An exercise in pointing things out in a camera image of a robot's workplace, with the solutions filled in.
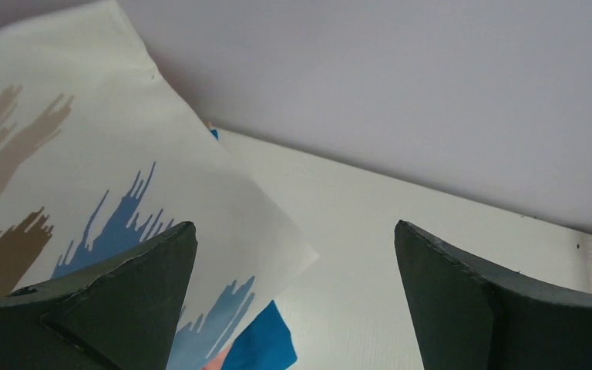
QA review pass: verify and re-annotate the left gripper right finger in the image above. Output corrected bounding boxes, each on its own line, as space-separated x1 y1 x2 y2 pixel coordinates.
395 221 592 369

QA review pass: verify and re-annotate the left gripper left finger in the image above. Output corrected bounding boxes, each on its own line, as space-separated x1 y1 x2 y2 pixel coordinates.
0 222 198 369

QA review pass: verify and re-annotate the white printed t shirt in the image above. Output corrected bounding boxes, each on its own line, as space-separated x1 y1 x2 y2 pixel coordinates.
0 1 317 369

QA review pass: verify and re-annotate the pink folded t shirt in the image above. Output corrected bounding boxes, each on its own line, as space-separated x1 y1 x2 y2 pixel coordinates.
201 346 231 370

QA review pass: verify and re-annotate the blue folded t shirt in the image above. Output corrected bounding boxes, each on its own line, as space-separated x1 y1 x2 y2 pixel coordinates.
209 127 298 370

